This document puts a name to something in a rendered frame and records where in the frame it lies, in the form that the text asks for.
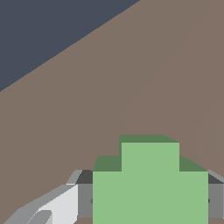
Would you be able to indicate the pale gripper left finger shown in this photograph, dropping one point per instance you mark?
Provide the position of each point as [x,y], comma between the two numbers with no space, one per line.
[65,201]

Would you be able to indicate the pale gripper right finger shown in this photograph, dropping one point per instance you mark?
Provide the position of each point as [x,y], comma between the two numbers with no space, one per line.
[215,198]

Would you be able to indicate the green stepped block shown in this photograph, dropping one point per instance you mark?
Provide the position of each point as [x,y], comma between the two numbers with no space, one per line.
[150,186]

